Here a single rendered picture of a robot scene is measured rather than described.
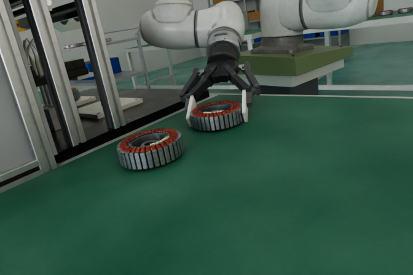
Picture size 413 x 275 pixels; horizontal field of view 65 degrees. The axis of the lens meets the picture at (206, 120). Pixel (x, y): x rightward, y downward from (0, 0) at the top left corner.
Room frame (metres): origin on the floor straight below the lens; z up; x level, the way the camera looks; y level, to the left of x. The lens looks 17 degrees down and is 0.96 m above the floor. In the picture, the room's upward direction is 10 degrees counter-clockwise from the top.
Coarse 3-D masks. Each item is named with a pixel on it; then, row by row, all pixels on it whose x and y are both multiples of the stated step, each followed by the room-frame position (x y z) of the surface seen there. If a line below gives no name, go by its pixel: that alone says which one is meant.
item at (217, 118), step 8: (208, 104) 0.70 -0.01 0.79; (216, 104) 0.70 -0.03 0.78; (224, 104) 0.69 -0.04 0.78; (232, 104) 0.67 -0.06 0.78; (240, 104) 0.67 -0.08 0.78; (192, 112) 0.66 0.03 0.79; (200, 112) 0.64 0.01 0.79; (208, 112) 0.63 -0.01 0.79; (216, 112) 0.62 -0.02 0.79; (224, 112) 0.62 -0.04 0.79; (232, 112) 0.62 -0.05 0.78; (240, 112) 0.63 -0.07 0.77; (192, 120) 0.64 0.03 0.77; (200, 120) 0.62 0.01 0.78; (208, 120) 0.61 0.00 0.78; (216, 120) 0.61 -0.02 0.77; (224, 120) 0.61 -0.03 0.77; (232, 120) 0.62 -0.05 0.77; (240, 120) 0.63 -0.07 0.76; (200, 128) 0.62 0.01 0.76; (208, 128) 0.61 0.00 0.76; (216, 128) 0.61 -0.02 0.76; (224, 128) 0.61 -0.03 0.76
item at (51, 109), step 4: (44, 108) 0.78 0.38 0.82; (48, 108) 0.77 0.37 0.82; (52, 108) 0.76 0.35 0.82; (44, 112) 0.77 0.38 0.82; (48, 112) 0.76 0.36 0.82; (52, 112) 0.76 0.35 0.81; (56, 112) 0.77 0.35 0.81; (48, 116) 0.76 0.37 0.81; (52, 116) 0.76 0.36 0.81; (56, 116) 0.76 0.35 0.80; (48, 120) 0.77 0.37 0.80; (52, 120) 0.76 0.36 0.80; (56, 120) 0.76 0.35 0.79; (52, 124) 0.76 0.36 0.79; (56, 124) 0.76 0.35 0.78; (52, 128) 0.76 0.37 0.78; (56, 128) 0.76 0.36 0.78; (60, 128) 0.76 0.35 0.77
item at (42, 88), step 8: (72, 64) 0.83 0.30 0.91; (80, 64) 0.84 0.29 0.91; (72, 72) 0.82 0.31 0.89; (80, 72) 0.83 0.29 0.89; (88, 72) 0.88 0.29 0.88; (40, 80) 0.76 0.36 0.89; (40, 88) 0.81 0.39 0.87; (48, 88) 0.78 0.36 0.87; (48, 96) 0.79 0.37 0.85; (48, 104) 0.81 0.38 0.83
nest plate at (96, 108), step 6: (96, 102) 0.97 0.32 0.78; (120, 102) 0.91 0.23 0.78; (126, 102) 0.90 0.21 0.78; (132, 102) 0.89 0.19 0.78; (138, 102) 0.90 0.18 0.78; (78, 108) 0.92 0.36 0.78; (84, 108) 0.91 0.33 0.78; (90, 108) 0.89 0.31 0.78; (96, 108) 0.88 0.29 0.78; (102, 108) 0.87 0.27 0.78; (126, 108) 0.87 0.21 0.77; (84, 114) 0.84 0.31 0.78; (90, 114) 0.82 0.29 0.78; (96, 114) 0.81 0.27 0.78; (102, 114) 0.81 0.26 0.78
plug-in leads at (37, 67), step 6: (24, 42) 0.78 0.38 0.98; (30, 42) 0.77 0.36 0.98; (24, 48) 0.77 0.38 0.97; (36, 48) 0.82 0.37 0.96; (30, 60) 0.80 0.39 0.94; (36, 60) 0.78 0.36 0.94; (36, 66) 0.78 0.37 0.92; (36, 72) 0.80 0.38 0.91; (42, 72) 0.78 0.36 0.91; (36, 78) 0.76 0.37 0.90
